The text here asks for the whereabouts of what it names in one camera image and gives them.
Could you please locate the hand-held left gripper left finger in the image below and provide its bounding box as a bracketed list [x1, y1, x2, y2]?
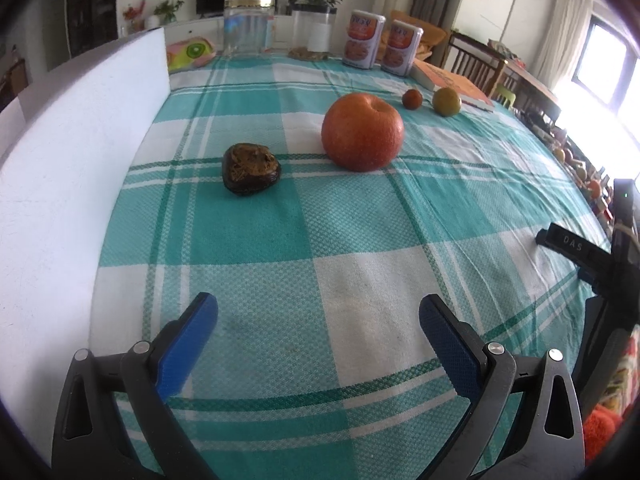
[51, 292, 219, 480]

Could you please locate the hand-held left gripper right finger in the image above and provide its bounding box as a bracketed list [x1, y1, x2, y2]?
[419, 294, 587, 480]

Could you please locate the white foam board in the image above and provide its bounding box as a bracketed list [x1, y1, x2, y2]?
[0, 27, 168, 461]

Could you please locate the dark brown stone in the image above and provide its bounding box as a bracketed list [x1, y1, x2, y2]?
[222, 143, 282, 194]

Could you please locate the red apple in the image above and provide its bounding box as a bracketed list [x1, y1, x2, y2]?
[321, 92, 405, 172]

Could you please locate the person's orange fleece clothing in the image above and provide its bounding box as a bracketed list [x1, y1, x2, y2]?
[582, 407, 623, 466]

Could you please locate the teal checkered tablecloth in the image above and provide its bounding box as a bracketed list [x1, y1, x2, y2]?
[92, 52, 613, 480]

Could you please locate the window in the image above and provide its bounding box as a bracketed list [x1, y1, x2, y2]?
[570, 15, 640, 181]

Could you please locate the small green orange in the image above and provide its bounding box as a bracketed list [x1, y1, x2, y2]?
[432, 87, 462, 117]

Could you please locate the orange book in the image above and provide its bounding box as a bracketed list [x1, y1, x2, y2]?
[411, 60, 495, 112]

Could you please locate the dark wooden chair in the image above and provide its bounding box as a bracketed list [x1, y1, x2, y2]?
[442, 31, 507, 96]

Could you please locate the white curtain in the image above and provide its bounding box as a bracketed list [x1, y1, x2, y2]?
[532, 0, 593, 93]

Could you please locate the orange lounge chair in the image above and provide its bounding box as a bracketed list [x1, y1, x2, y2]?
[390, 10, 448, 58]

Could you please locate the right orange-white tin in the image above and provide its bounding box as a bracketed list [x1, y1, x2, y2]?
[381, 19, 424, 77]

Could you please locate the orange-white tin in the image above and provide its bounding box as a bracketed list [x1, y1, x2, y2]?
[381, 19, 424, 77]
[342, 9, 386, 69]

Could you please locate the left orange-white tin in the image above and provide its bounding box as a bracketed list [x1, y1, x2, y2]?
[342, 9, 386, 69]

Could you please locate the white television cabinet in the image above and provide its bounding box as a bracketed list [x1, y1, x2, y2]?
[120, 10, 301, 43]

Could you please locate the glass jar with gold lid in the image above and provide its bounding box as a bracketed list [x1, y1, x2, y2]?
[222, 0, 277, 56]

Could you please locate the red flower bouquet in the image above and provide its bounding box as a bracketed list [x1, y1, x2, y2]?
[122, 1, 147, 33]

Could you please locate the clear container with black lid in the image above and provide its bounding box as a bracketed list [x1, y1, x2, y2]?
[288, 3, 337, 61]

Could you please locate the leafy potted plant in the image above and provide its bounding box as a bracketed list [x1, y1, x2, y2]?
[153, 0, 185, 23]

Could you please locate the dark tall cabinet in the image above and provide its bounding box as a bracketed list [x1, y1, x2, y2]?
[65, 0, 118, 56]

